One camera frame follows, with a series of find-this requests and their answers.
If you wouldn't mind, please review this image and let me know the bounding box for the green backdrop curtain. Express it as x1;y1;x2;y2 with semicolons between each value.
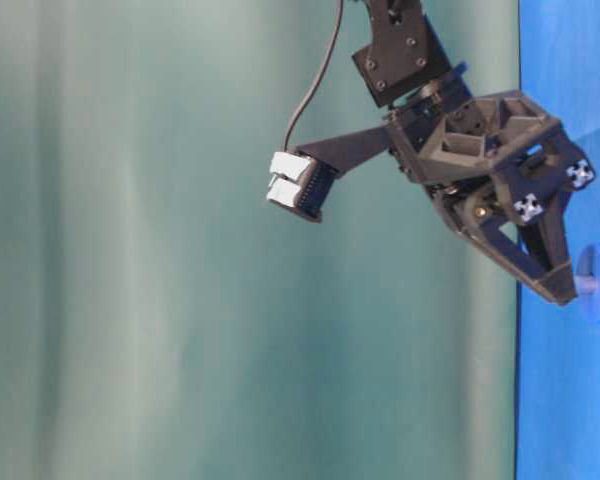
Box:
0;1;516;479

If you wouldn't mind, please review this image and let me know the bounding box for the blue table mat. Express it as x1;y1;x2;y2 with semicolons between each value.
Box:
516;1;600;479

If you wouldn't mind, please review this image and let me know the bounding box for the black camera cable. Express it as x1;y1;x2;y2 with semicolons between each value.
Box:
282;0;345;153

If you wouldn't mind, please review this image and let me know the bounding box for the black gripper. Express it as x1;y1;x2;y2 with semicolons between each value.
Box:
292;91;596;306

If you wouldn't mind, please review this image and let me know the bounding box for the grey metal shaft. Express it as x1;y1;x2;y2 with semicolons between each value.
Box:
574;276;598;295

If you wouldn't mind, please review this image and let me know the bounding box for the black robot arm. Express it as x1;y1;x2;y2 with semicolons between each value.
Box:
289;1;595;305

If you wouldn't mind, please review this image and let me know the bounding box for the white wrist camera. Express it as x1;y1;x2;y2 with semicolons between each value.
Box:
266;152;312;208

